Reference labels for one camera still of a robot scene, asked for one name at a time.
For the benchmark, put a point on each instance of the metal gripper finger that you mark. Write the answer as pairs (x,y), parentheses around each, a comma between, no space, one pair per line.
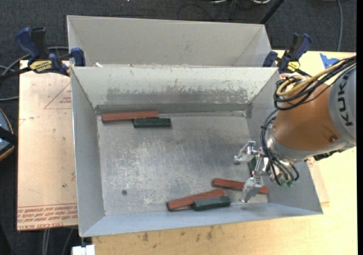
(244,154)
(252,188)

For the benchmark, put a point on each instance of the dark green flat block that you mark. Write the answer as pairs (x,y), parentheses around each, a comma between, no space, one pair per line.
(211,203)
(152,123)

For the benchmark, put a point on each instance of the brown cardboard board, red print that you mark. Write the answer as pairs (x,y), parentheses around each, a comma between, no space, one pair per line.
(45,149)

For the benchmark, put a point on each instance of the red-brown flat block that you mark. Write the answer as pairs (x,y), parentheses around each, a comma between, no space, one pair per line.
(228,184)
(129,115)
(193,200)

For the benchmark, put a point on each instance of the grey metal bin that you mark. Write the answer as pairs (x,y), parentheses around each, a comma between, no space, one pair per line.
(170,157)

